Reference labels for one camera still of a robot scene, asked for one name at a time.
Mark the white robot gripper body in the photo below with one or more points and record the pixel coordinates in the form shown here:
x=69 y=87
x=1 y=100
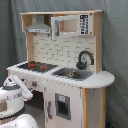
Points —
x=12 y=95

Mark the red right stove knob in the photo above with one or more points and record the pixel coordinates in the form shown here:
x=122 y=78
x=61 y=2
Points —
x=34 y=83

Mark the wooden toy kitchen unit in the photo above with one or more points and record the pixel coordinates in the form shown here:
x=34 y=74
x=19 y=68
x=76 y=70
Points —
x=82 y=52

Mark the grey toy sink basin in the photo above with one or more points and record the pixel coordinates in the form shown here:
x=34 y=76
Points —
x=73 y=74

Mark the grey fabric backdrop curtain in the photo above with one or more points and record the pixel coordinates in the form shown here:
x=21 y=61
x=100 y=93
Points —
x=115 y=44

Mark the grey toy range hood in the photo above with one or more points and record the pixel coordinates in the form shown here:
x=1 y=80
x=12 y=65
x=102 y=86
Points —
x=39 y=25

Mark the black toy stovetop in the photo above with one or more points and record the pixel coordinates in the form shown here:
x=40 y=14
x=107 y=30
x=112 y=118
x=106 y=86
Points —
x=37 y=66

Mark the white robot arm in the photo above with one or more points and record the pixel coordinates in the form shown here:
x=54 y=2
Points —
x=22 y=121

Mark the white fridge door with dispenser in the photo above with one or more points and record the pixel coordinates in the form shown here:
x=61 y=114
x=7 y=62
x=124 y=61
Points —
x=63 y=106

